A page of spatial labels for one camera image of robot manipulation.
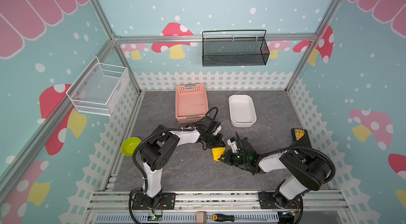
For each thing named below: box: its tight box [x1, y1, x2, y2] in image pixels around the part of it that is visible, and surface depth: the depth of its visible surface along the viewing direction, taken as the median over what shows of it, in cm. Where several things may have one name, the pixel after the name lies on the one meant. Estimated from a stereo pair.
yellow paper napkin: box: [211, 146, 226, 162], surface depth 89 cm
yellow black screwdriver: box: [212, 213, 268, 222], surface depth 70 cm
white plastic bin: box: [228, 94, 257, 128], surface depth 111 cm
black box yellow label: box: [290, 127, 312, 148], surface depth 96 cm
